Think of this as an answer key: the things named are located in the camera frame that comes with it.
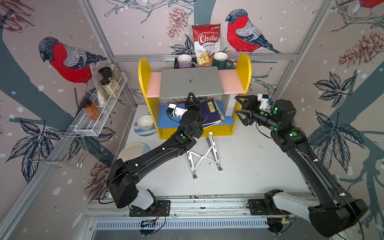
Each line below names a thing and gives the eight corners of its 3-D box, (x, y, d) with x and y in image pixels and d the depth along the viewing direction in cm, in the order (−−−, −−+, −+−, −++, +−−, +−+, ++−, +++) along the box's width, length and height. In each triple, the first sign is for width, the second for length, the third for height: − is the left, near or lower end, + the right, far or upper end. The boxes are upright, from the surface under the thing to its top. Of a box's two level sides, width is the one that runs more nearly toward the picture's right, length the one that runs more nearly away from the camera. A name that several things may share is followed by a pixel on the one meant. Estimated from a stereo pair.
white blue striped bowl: (134, 136, 105) (130, 130, 99) (139, 120, 114) (136, 114, 108) (155, 136, 105) (152, 130, 98) (158, 120, 114) (156, 114, 108)
